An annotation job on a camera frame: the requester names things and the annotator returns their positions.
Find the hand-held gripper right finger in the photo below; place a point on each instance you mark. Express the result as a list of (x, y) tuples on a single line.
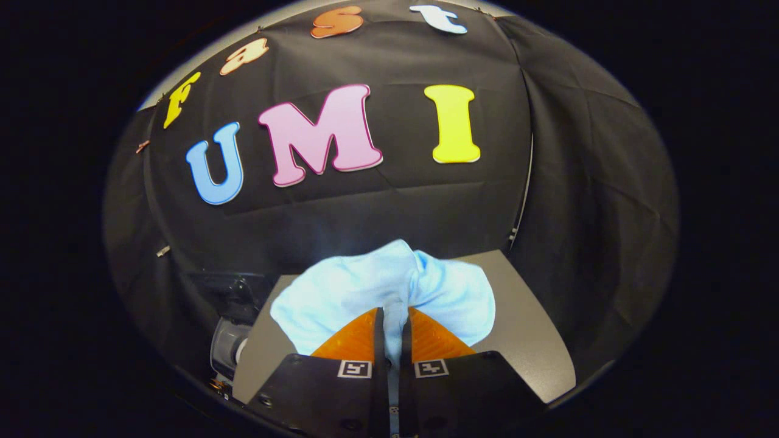
[(462, 395)]

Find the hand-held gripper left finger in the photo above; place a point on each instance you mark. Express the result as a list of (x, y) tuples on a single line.
[(341, 401)]

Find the light blue shirt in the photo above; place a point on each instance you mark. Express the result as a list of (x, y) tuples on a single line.
[(341, 298)]

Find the small washing machine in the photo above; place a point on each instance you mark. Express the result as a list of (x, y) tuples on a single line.
[(228, 347)]

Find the black backdrop cloth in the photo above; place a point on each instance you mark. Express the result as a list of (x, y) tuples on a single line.
[(395, 201)]

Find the white cloth clip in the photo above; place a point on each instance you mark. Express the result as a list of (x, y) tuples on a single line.
[(162, 250)]

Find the copper cloth clip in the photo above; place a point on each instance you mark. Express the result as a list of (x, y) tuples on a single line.
[(142, 146)]

